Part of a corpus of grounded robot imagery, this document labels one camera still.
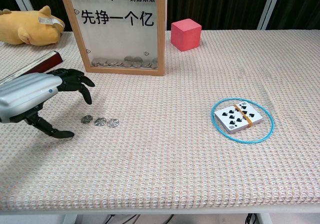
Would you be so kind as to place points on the black pleated curtain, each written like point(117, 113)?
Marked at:
point(225, 4)

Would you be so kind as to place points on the white plush label tag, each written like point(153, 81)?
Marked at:
point(50, 21)

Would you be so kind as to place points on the yellow plush toy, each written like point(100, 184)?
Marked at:
point(25, 27)

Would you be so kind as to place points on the wooden glass money box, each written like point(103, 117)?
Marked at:
point(120, 42)

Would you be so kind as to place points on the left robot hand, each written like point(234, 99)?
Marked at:
point(27, 89)

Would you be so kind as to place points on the pink woven table cloth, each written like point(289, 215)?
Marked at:
point(160, 159)

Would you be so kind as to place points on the red cube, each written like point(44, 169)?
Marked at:
point(186, 34)

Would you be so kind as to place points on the dark red folded fan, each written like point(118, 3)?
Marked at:
point(47, 62)

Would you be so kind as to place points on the playing card deck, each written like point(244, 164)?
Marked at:
point(232, 118)

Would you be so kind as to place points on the orange rubber band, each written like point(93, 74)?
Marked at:
point(243, 115)

